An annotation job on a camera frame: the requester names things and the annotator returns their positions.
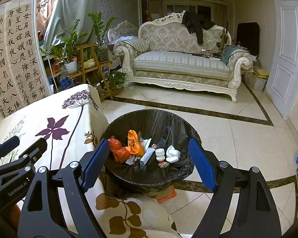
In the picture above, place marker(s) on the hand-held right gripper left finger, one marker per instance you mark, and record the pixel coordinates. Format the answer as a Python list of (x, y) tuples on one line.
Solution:
[(95, 166)]

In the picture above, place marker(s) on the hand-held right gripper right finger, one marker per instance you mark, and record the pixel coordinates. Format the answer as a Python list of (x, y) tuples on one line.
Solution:
[(203, 166)]

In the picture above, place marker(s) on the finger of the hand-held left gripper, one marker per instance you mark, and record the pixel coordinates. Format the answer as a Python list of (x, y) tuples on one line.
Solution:
[(8, 145), (36, 151)]

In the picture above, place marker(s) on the red plastic bag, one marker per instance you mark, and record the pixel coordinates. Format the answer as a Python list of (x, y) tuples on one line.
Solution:
[(119, 153)]

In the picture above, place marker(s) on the white plastic bag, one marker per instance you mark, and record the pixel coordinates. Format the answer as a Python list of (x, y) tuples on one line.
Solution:
[(173, 153)]

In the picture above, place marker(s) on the white sachet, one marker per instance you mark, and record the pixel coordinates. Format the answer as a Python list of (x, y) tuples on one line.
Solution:
[(132, 160)]

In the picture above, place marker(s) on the small white bottle red cap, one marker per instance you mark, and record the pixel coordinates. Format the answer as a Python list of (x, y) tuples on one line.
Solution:
[(160, 155)]

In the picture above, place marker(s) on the orange plastic bag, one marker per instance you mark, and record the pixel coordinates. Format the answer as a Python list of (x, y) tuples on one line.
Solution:
[(135, 143)]

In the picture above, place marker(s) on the trash bin with black bag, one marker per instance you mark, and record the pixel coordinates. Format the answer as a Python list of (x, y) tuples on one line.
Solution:
[(159, 126)]

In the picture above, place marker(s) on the floral tablecloth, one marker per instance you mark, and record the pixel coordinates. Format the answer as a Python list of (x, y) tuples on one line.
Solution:
[(39, 119)]

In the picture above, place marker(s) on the orange box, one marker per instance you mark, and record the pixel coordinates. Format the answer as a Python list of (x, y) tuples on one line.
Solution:
[(166, 195)]

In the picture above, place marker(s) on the white metal rack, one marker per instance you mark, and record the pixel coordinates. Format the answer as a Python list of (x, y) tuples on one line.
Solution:
[(53, 79)]

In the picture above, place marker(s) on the low green floor plant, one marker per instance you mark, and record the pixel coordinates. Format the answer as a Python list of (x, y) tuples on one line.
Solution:
[(116, 79)]

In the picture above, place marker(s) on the plant in white pot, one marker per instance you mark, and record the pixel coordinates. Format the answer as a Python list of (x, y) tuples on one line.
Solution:
[(70, 65)]

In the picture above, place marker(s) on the wooden plant stand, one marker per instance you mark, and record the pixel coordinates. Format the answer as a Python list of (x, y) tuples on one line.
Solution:
[(89, 72)]

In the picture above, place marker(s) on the storage box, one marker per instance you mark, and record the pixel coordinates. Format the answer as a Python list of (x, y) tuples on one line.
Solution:
[(257, 79)]

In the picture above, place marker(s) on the ornate cream sofa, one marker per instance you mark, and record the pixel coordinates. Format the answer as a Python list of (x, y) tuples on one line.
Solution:
[(178, 67)]

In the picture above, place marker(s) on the small yellow bowl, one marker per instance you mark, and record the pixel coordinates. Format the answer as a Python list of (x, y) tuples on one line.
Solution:
[(90, 63)]

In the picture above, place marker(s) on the tall plant in dark pot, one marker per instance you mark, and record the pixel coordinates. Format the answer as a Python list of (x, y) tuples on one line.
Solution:
[(101, 37)]

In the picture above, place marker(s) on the ornate cream armchair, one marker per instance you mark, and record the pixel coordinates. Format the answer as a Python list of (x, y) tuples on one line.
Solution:
[(123, 31)]

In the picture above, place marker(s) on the white door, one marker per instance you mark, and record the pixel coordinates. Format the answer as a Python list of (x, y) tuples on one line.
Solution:
[(285, 54)]

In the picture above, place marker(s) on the black jacket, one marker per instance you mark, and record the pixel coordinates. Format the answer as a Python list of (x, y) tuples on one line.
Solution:
[(196, 24)]

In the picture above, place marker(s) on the grey-green curtain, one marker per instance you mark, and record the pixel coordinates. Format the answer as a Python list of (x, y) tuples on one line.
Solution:
[(72, 10)]

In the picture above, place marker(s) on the calligraphy wall scroll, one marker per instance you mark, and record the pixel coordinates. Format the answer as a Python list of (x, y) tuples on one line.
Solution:
[(15, 67)]

